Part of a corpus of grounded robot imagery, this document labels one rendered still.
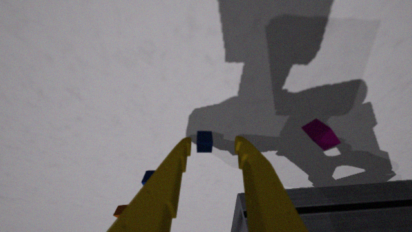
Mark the magenta rod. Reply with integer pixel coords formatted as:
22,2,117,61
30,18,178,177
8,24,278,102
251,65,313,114
301,119,341,151

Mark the orange-brown rod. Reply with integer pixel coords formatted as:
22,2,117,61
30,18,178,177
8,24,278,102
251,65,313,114
113,205,128,218

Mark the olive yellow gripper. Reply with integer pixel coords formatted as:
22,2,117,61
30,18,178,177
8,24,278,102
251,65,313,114
106,136,308,232

